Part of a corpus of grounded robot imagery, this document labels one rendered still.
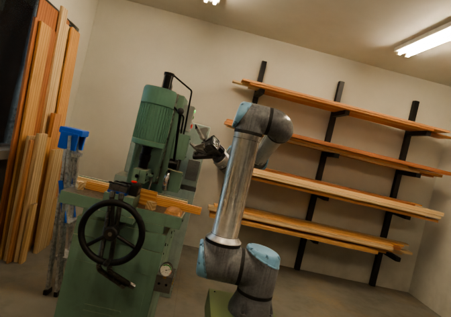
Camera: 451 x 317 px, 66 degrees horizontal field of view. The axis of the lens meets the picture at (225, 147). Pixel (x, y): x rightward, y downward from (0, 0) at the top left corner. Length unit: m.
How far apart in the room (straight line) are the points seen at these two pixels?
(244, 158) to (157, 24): 3.26
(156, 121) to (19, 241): 1.84
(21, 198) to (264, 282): 2.22
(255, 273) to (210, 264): 0.18
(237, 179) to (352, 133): 3.36
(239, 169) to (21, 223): 2.23
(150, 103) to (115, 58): 2.66
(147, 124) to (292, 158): 2.83
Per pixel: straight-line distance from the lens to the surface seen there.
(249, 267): 1.45
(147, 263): 1.81
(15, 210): 3.23
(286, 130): 1.43
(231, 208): 1.40
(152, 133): 1.79
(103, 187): 1.94
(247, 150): 1.38
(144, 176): 1.84
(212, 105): 4.23
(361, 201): 4.19
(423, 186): 5.13
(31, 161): 3.14
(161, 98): 1.80
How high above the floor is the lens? 1.29
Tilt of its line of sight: level
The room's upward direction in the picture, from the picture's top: 13 degrees clockwise
